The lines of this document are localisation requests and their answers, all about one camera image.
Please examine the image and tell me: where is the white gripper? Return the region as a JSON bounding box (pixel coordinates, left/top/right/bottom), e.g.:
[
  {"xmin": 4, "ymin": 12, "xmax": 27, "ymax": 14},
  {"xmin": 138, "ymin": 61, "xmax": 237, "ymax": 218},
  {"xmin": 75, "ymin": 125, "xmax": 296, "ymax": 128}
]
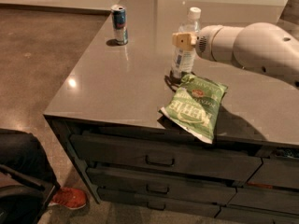
[{"xmin": 172, "ymin": 25, "xmax": 222, "ymax": 61}]

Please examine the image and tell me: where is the clear plastic water bottle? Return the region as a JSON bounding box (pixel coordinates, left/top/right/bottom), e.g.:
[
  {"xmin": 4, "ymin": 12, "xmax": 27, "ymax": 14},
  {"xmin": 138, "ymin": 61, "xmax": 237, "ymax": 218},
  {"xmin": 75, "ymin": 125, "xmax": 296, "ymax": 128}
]
[{"xmin": 171, "ymin": 7, "xmax": 201, "ymax": 80}]

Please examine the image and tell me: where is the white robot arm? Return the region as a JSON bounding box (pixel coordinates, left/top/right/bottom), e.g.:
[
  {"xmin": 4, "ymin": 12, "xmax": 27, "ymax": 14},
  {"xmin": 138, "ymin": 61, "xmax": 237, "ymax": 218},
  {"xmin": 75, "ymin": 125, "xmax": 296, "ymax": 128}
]
[{"xmin": 172, "ymin": 22, "xmax": 299, "ymax": 89}]

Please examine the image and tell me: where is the green jalapeno chip bag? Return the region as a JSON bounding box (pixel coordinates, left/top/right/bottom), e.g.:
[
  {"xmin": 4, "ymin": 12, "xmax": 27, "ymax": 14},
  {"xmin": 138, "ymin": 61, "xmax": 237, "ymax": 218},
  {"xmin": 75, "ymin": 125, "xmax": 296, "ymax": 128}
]
[{"xmin": 160, "ymin": 74, "xmax": 227, "ymax": 144}]

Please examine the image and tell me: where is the blue silver energy drink can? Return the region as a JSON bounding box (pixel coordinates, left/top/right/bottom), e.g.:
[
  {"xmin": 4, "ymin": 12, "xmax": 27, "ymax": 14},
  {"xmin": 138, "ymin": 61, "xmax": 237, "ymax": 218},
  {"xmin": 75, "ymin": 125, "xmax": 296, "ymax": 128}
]
[{"xmin": 111, "ymin": 5, "xmax": 128, "ymax": 45}]

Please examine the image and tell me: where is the grey drawer cabinet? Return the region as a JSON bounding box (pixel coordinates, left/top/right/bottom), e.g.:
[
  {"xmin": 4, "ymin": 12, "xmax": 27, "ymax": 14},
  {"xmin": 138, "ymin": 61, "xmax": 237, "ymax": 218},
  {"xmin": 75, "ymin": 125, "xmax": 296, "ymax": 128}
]
[{"xmin": 45, "ymin": 115, "xmax": 299, "ymax": 224}]

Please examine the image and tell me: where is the red sneaker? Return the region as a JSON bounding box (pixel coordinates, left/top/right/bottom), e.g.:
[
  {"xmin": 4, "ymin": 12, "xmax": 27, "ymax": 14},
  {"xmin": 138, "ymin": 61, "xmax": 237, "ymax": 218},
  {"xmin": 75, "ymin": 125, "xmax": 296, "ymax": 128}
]
[{"xmin": 50, "ymin": 187, "xmax": 87, "ymax": 210}]

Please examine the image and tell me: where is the black trouser leg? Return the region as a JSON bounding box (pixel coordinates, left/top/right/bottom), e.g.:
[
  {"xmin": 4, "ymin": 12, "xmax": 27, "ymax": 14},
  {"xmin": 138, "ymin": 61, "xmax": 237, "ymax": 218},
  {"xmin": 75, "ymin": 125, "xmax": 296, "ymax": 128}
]
[{"xmin": 0, "ymin": 129, "xmax": 59, "ymax": 187}]

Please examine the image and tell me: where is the black office chair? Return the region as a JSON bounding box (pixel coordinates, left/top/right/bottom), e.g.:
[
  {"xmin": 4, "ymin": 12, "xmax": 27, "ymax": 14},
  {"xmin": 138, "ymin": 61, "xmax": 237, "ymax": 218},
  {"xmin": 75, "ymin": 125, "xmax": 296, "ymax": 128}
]
[{"xmin": 0, "ymin": 164, "xmax": 60, "ymax": 224}]

